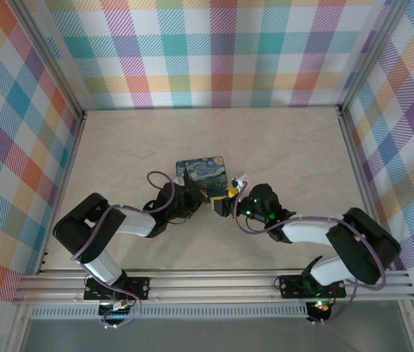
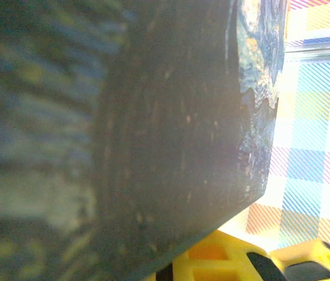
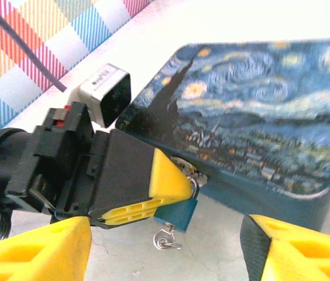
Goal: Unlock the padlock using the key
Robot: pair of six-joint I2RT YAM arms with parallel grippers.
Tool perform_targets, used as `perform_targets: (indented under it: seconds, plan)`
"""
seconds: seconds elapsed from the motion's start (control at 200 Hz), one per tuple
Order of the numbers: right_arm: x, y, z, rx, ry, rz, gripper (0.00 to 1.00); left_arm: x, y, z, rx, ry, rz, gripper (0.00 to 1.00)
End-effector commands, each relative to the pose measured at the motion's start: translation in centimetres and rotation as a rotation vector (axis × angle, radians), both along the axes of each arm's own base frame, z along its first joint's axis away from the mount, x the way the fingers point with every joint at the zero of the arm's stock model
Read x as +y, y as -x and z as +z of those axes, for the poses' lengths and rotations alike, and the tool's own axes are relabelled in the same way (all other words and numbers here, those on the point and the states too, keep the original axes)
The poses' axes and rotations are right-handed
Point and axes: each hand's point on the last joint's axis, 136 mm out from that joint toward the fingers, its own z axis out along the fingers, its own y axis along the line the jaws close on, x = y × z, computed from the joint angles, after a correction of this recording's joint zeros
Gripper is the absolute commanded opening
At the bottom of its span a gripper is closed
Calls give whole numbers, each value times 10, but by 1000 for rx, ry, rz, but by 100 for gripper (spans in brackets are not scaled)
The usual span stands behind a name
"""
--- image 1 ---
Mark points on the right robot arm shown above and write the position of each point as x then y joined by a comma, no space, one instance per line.
361,242

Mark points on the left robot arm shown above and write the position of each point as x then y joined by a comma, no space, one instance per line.
89,223

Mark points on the starry night painting card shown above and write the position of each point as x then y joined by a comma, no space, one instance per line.
207,172

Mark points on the long aluminium base rail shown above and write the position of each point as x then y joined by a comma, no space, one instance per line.
210,286

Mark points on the aluminium corner post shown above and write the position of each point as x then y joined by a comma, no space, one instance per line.
51,55
372,55

